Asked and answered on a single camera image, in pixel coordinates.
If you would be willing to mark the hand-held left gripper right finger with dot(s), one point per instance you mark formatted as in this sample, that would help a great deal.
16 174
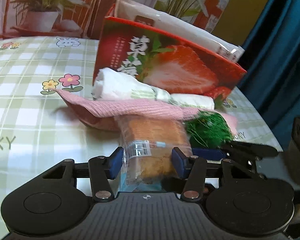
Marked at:
178 165

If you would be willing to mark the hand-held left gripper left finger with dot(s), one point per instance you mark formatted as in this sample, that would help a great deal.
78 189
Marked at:
116 163

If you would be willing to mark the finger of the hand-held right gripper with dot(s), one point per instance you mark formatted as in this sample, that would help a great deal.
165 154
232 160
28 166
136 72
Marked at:
207 153
250 150

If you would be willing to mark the green fuzzy cloth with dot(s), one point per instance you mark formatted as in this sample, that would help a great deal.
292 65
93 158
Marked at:
207 127

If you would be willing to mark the bread loaf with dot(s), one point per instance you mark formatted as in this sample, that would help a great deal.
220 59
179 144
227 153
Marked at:
150 140

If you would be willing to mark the red strawberry cardboard box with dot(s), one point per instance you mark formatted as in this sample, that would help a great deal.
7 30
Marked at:
180 65

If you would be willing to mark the white plastic packet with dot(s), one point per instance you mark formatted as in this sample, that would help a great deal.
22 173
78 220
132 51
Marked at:
180 25

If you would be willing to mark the pink towel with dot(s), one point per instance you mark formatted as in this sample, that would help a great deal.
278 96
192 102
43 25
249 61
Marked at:
140 110

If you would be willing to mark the white rolled packet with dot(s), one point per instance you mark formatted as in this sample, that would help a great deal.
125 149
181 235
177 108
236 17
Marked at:
120 85

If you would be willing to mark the teal curtain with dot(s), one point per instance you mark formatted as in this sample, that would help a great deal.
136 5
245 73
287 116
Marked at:
277 42

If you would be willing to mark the green checked tablecloth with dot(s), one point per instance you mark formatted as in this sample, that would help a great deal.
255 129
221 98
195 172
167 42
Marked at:
27 92

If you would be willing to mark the wall poster with plants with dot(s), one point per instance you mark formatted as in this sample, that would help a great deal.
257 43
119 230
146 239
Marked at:
52 5

